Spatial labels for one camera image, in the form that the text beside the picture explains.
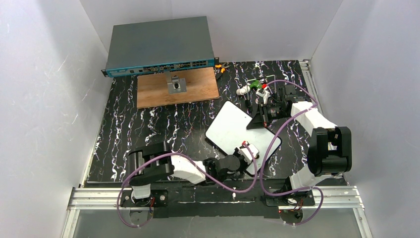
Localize white dry-erase board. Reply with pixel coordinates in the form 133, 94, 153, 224
205, 101, 275, 171

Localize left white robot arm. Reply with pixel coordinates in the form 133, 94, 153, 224
122, 141, 260, 200

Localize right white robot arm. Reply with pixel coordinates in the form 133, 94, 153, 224
246, 82, 352, 196

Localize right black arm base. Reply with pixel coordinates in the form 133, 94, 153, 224
262, 178, 320, 227

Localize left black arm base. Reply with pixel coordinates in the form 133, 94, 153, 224
119, 188, 169, 208

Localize green white marker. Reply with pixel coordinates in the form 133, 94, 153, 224
236, 81, 262, 96

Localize black marble pattern mat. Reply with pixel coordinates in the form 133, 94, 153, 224
84, 60, 313, 187

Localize brown wooden board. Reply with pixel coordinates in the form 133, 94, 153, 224
136, 67, 219, 109

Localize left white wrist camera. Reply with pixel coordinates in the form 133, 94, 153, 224
238, 141, 260, 165

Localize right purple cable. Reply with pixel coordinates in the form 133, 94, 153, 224
258, 79, 325, 226

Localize orange handled pliers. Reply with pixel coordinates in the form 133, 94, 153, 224
215, 63, 230, 80

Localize grey metal bracket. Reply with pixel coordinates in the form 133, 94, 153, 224
164, 71, 187, 94

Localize grey network switch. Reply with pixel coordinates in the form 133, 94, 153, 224
102, 16, 218, 77

